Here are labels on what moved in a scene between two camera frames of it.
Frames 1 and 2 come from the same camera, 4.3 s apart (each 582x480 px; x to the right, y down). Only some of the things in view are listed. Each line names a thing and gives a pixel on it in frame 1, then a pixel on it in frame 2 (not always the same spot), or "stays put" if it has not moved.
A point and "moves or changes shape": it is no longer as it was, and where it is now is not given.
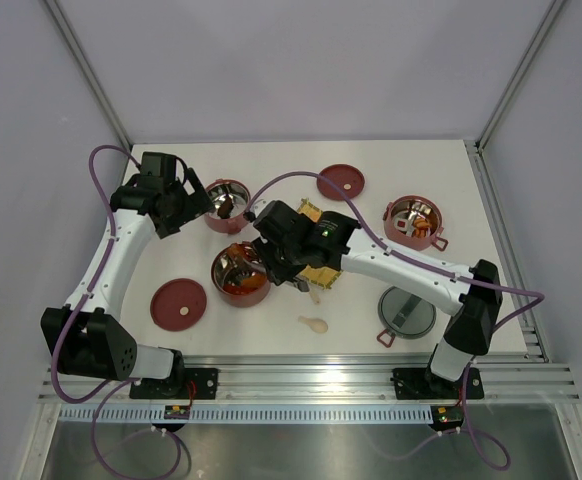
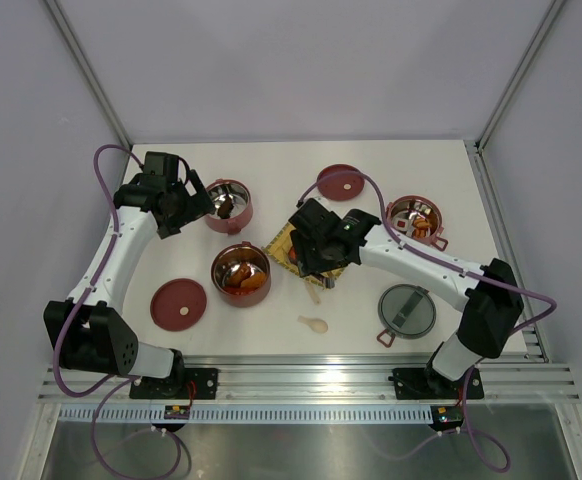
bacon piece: [420, 232] stays put
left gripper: [196, 204] stays put
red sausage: [238, 290] stays put
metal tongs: [250, 255] moves or changes shape
